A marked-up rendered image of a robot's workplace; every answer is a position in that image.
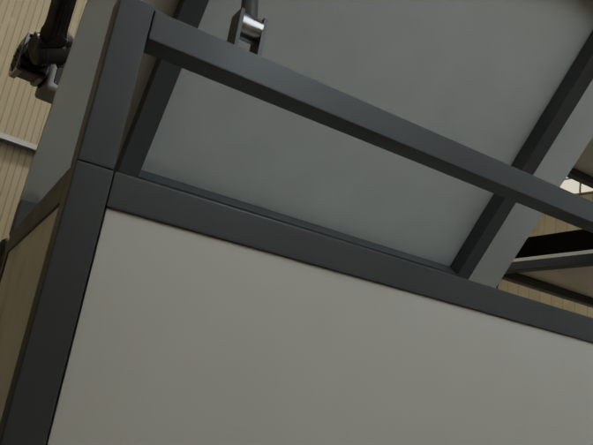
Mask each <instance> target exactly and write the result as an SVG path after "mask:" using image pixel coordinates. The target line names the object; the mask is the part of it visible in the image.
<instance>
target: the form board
mask: <svg viewBox="0 0 593 445"><path fill-rule="evenodd" d="M116 1H117V0H87V1H86V5H85V8H84V10H83V13H82V16H81V19H80V22H79V26H78V29H77V32H76V34H75V37H74V40H73V43H72V45H71V49H70V52H69V55H68V57H67V60H66V63H65V66H64V70H63V73H62V76H61V79H60V81H59V84H58V87H57V90H56V94H55V96H54V99H53V102H52V104H51V107H50V110H49V114H48V117H47V120H46V123H45V125H44V128H43V131H42V134H41V138H40V140H39V143H38V146H37V148H36V151H35V154H34V158H33V161H32V164H31V167H30V170H29V172H28V175H27V178H26V182H25V184H24V187H23V190H22V193H21V195H20V198H19V201H21V200H29V201H32V202H36V203H39V202H40V201H41V200H42V198H43V197H44V196H45V195H46V194H47V193H48V192H49V190H50V189H51V188H52V187H53V186H54V185H55V184H56V183H57V181H58V180H59V179H60V178H61V177H62V176H63V175H64V173H65V172H66V171H67V170H68V169H69V168H70V167H71V160H72V157H73V154H74V150H75V147H76V144H77V140H78V136H79V131H80V127H81V125H82V121H83V117H84V115H85V111H86V106H87V102H88V98H89V95H90V92H91V88H92V85H93V82H94V75H95V73H96V69H97V65H98V63H99V59H100V55H101V50H102V46H103V43H104V40H105V36H106V33H107V30H108V26H109V20H110V17H111V13H112V10H113V7H114V5H115V4H116ZM241 3H242V0H209V2H208V4H207V7H206V10H205V12H204V15H203V17H202V20H201V21H200V24H199V28H198V29H199V30H202V31H204V32H206V33H209V34H211V35H213V36H216V37H218V38H220V39H223V40H224V41H227V39H228V35H229V28H230V23H231V20H232V17H233V16H234V15H235V14H236V13H237V12H238V11H239V10H240V9H241ZM264 18H266V19H268V21H267V26H266V34H265V39H264V43H263V48H262V52H261V56H262V57H264V58H266V59H268V60H270V61H273V62H275V63H277V64H280V65H282V66H284V67H287V68H289V69H290V70H293V71H295V72H298V73H301V74H303V75H304V76H307V77H309V78H311V79H315V80H317V81H318V82H321V83H323V84H325V85H327V86H330V87H332V88H335V89H337V90H339V91H341V92H343V93H345V94H349V95H351V96H353V97H355V98H357V99H359V100H361V101H364V102H367V103H369V104H371V105H373V106H375V107H378V108H380V109H383V110H385V111H387V112H389V113H392V114H394V115H396V116H398V117H401V118H403V119H406V120H408V121H410V122H411V123H414V124H417V125H420V126H422V127H423V128H425V129H428V130H430V131H432V132H436V133H437V134H439V135H442V136H444V137H446V138H449V139H451V140H453V141H456V142H458V143H460V144H463V145H464V146H466V147H470V148H472V149H474V150H476V151H478V152H480V153H482V154H485V155H488V156H490V157H492V158H494V159H496V160H499V161H501V162H504V163H506V164H508V165H510V166H511V165H512V163H513V162H514V159H515V158H516V156H517V155H518V154H519V152H520V150H521V149H522V146H523V145H524V143H525V141H526V140H527V138H528V136H529V135H530V133H531V132H532V130H533V129H534V127H535V125H536V124H537V121H538V120H539V118H540V117H541V116H542V114H543V112H544V110H545V108H546V107H547V105H548V103H549V102H550V100H551V99H552V97H553V96H554V94H555V92H556V91H557V89H558V87H559V85H560V83H561V82H562V80H563V79H564V78H565V76H566V74H567V72H568V71H569V69H570V67H571V66H572V64H573V62H574V60H575V59H576V58H577V56H578V54H579V53H580V51H581V49H582V47H583V45H584V44H585V42H586V41H587V40H588V38H589V36H590V34H591V33H592V31H593V0H259V8H258V19H261V20H262V19H264ZM156 59H157V57H153V56H150V55H148V54H146V53H143V57H142V60H141V64H140V67H139V74H138V77H137V81H136V85H135V88H134V92H133V96H132V98H131V105H130V108H129V112H128V116H127V119H126V123H125V127H124V133H123V137H122V140H121V144H120V148H119V151H118V155H117V159H118V157H119V155H120V153H121V150H122V148H123V145H124V142H125V139H126V137H127V134H128V131H129V130H130V127H131V123H132V120H133V118H134V116H135V114H136V111H137V109H138V106H139V103H140V100H141V98H142V95H143V93H144V91H145V88H146V84H147V82H148V80H149V77H150V75H151V72H152V70H153V68H154V64H155V61H156ZM592 137H593V80H592V81H591V82H590V84H589V86H588V88H587V89H586V91H585V92H584V94H583V96H582V98H581V99H580V100H579V102H578V103H577V105H576V107H575V108H574V110H573V112H572V114H571V115H570V117H569V118H568V120H567V121H566V123H565V124H564V126H563V128H562V129H561V131H560V133H559V135H558V136H557V138H556V139H555V140H554V142H553V143H552V146H551V147H550V149H549V150H548V152H547V154H546V155H545V157H544V159H543V160H542V161H541V163H540V165H539V166H538V168H537V170H536V172H535V173H534V175H533V176H535V177H538V178H541V179H543V180H544V181H547V182H549V183H551V184H553V185H556V186H558V187H561V185H562V184H563V182H564V181H565V179H566V177H567V175H568V174H569V172H570V171H571V169H572V168H573V167H574V165H575V163H576V162H577V160H578V159H579V157H580V156H581V154H582V152H583V150H584V149H585V147H586V146H587V145H588V143H589V141H590V140H591V138H592ZM117 159H116V162H117ZM142 170H144V171H147V172H151V173H154V174H156V175H159V176H162V177H167V178H170V179H173V180H176V181H178V182H182V183H185V184H188V185H192V186H196V187H198V188H201V189H204V190H207V191H209V192H215V193H218V194H220V195H223V196H227V197H230V198H232V199H235V200H241V201H243V202H246V203H249V204H252V205H254V206H258V207H262V208H265V209H268V210H272V211H274V212H277V213H280V214H283V215H288V216H291V217H294V218H296V219H299V220H303V221H306V222H308V223H313V224H317V225H319V226H322V227H325V228H328V229H330V230H336V231H339V232H341V233H344V234H348V235H351V236H353V237H356V238H361V239H364V240H367V241H370V242H373V243H375V244H379V245H383V246H386V247H389V248H393V249H395V250H398V251H401V252H404V253H409V254H412V255H415V256H417V257H420V258H424V259H427V260H431V261H434V262H438V263H440V264H443V265H446V266H449V267H450V266H451V264H452V262H453V261H454V258H455V257H456V255H457V253H458V252H459V251H460V250H461V248H462V246H463V244H464V242H465V241H466V239H467V237H468V236H469V234H470V232H471V231H472V229H473V228H474V226H475V224H476V223H477V221H478V219H479V217H480V216H481V214H482V213H483V212H484V209H485V208H486V206H487V204H488V203H489V201H490V199H491V198H492V195H493V194H494V193H492V192H488V191H486V190H484V189H482V188H479V187H477V186H474V185H471V184H469V183H466V182H464V181H461V180H460V179H457V178H455V177H451V176H449V175H447V174H445V173H442V172H440V171H437V170H434V169H432V168H429V167H427V166H424V165H423V164H420V163H418V162H414V161H411V160H410V159H407V158H405V157H402V156H400V155H397V154H394V153H392V152H389V151H387V150H385V149H383V148H380V147H376V146H374V145H372V144H370V143H367V142H365V141H363V140H360V139H357V138H355V137H352V136H350V135H348V134H346V133H343V132H339V131H337V130H335V129H333V128H330V127H328V126H325V125H323V124H320V123H317V122H315V121H312V120H310V119H308V118H306V117H302V116H299V115H298V114H295V113H293V112H290V111H288V110H285V109H282V108H280V107H278V106H275V105H273V104H271V103H269V102H265V101H262V100H260V99H258V98H256V97H253V96H251V95H248V94H245V93H243V92H240V91H238V90H236V89H234V88H231V87H227V86H225V85H223V84H221V83H218V82H216V81H213V80H211V79H208V78H205V77H203V76H200V75H198V74H196V73H194V72H190V71H188V70H185V69H184V68H182V70H181V71H180V74H179V76H178V79H177V81H176V84H175V87H174V89H173V92H172V94H171V96H170V98H169V102H168V105H167V107H166V109H165V111H164V114H163V116H162V119H161V122H160V124H159V127H158V129H157V132H156V134H155V135H154V139H153V142H152V144H151V147H150V148H149V151H148V153H147V156H146V159H145V161H144V164H143V166H142ZM542 215H543V213H541V212H539V211H536V210H535V209H532V208H530V207H526V206H523V205H522V204H519V203H517V202H516V203H515V205H514V207H513V208H512V210H511V212H510V213H509V215H508V216H507V219H506V220H505V221H504V223H503V224H502V226H501V227H500V229H499V231H498V233H497V234H496V236H495V238H494V239H493V240H492V242H491V244H490V245H489V247H488V248H487V250H486V252H485V253H484V256H483V257H482V259H481V260H480V261H479V263H478V264H477V266H476V268H475V270H474V271H473V273H472V274H471V276H470V278H469V280H470V281H473V282H476V283H481V284H484V285H487V286H491V287H493V288H496V287H497V285H498V284H499V282H500V280H501V278H502V277H503V275H504V274H505V273H506V271H507V270H508V268H509V266H510V265H511V263H512V262H513V260H514V258H515V256H516V255H517V253H518V252H519V251H520V250H521V248H522V246H523V244H524V243H525V241H526V240H527V238H528V237H529V234H530V233H531V231H533V229H534V228H535V226H536V225H537V222H538V221H539V219H540V218H541V216H542Z"/></svg>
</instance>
